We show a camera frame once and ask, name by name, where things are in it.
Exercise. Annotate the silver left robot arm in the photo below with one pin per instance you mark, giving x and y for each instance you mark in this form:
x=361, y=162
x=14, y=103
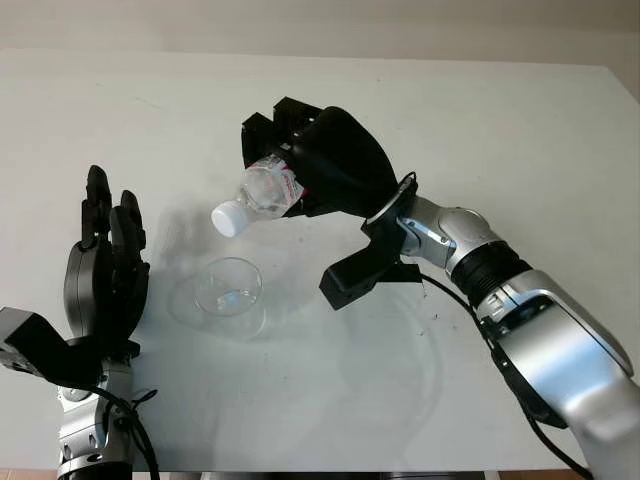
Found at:
x=82, y=430

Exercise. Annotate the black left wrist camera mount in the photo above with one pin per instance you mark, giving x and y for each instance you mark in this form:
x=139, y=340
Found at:
x=37, y=350

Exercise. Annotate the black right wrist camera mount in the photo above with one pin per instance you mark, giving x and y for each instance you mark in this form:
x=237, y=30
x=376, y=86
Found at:
x=360, y=280

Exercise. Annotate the clear glass cup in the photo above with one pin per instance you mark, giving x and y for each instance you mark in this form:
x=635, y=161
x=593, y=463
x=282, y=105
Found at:
x=230, y=305

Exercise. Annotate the dark robot torso edge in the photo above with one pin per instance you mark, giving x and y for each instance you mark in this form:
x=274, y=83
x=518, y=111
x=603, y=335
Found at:
x=350, y=476

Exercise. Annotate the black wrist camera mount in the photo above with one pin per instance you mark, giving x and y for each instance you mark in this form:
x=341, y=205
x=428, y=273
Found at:
x=37, y=350
x=360, y=280

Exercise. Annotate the clear plastic water bottle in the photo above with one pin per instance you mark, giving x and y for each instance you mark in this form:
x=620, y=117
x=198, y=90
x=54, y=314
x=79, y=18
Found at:
x=260, y=190

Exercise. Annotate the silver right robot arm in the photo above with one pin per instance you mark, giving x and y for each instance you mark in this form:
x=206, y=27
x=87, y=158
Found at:
x=550, y=330

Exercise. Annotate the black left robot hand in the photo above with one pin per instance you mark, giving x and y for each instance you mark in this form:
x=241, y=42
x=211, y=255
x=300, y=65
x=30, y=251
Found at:
x=87, y=290

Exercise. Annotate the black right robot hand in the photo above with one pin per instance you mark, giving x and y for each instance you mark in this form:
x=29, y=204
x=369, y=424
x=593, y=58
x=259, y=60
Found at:
x=340, y=165

